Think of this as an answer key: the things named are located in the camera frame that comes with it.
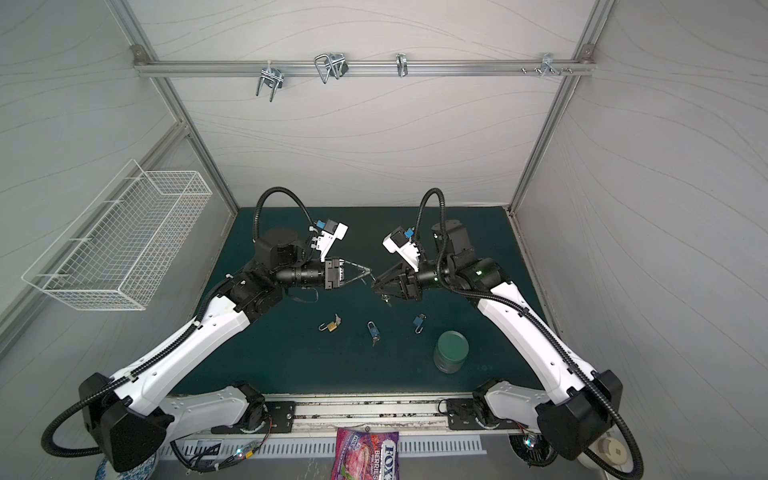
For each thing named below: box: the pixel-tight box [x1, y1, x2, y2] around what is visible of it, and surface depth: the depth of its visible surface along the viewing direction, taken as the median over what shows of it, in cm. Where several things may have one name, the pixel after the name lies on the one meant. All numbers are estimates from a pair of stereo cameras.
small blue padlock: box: [413, 313, 427, 334], surface depth 92 cm
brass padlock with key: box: [318, 314, 342, 332], surface depth 90 cm
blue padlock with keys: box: [367, 321, 381, 347], surface depth 90 cm
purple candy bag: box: [332, 428, 400, 480], surface depth 68 cm
